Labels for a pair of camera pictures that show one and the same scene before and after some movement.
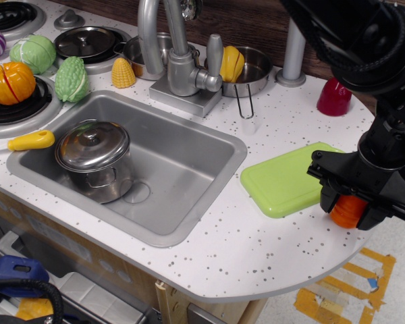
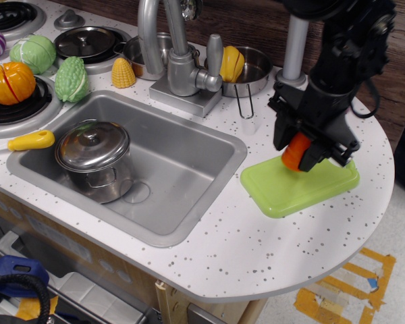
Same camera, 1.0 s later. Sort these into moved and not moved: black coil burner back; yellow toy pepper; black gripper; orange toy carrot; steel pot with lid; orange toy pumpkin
Moved: orange toy carrot; black gripper
Not moved: black coil burner back; yellow toy pepper; steel pot with lid; orange toy pumpkin
